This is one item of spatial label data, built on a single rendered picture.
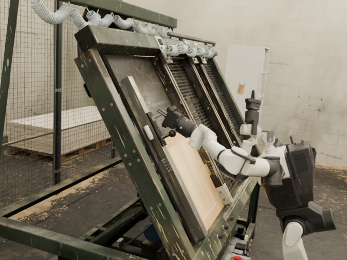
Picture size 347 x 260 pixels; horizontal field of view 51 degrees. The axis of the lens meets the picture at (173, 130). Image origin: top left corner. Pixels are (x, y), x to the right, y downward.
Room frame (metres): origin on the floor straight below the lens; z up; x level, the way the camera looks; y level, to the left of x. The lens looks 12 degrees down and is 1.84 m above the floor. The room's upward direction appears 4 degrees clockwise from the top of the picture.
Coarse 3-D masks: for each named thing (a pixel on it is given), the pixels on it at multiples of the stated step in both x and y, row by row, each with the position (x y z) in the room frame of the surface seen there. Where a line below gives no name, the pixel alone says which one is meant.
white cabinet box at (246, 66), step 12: (228, 48) 5.98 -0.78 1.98; (240, 48) 5.92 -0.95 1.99; (252, 48) 5.86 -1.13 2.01; (264, 48) 5.79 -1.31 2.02; (228, 60) 5.98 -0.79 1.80; (240, 60) 5.91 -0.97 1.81; (252, 60) 5.85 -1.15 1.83; (264, 60) 6.36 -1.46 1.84; (228, 72) 5.97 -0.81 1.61; (240, 72) 5.90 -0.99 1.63; (252, 72) 5.84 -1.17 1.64; (264, 72) 6.19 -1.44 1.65; (228, 84) 5.96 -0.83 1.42; (240, 84) 5.90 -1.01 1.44; (252, 84) 5.83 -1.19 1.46; (264, 84) 6.34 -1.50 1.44; (240, 96) 5.89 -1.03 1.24; (240, 108) 5.88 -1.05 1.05
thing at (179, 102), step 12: (180, 48) 2.40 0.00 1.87; (156, 60) 2.43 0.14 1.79; (168, 60) 2.42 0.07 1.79; (168, 72) 2.42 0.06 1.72; (168, 84) 2.40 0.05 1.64; (180, 96) 2.38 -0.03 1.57; (180, 108) 2.37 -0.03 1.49; (192, 120) 2.37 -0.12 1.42; (204, 156) 2.30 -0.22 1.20; (216, 168) 2.31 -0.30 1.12; (216, 180) 2.26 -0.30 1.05; (228, 192) 2.27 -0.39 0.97
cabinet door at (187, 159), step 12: (168, 144) 2.01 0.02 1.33; (180, 144) 2.15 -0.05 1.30; (180, 156) 2.07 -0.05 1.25; (192, 156) 2.21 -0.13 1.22; (180, 168) 1.99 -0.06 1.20; (192, 168) 2.12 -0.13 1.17; (204, 168) 2.27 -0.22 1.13; (192, 180) 2.04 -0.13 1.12; (204, 180) 2.19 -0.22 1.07; (192, 192) 1.96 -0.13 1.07; (204, 192) 2.10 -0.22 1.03; (216, 192) 2.24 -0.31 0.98; (204, 204) 2.02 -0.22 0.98; (216, 204) 2.15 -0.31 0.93; (204, 216) 1.94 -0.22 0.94; (216, 216) 2.07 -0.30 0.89
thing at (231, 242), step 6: (234, 228) 2.18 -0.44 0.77; (240, 228) 2.15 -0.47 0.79; (240, 234) 2.14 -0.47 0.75; (228, 240) 2.02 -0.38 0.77; (234, 240) 2.07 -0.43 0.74; (240, 240) 2.03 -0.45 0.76; (246, 240) 2.13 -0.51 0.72; (228, 246) 2.00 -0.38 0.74; (234, 246) 2.00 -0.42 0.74; (240, 246) 1.96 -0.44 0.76; (222, 252) 1.87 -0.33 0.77; (234, 252) 1.89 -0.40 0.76; (240, 252) 1.89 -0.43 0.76; (216, 258) 1.75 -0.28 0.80; (222, 258) 1.86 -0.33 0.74
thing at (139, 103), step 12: (132, 84) 1.96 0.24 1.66; (132, 96) 1.95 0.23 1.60; (144, 108) 1.93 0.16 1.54; (144, 120) 1.92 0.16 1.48; (156, 144) 1.89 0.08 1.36; (168, 156) 1.89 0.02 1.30; (180, 180) 1.86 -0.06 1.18; (180, 192) 1.84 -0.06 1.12; (192, 204) 1.84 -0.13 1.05; (192, 216) 1.81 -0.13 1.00; (204, 228) 1.82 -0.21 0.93
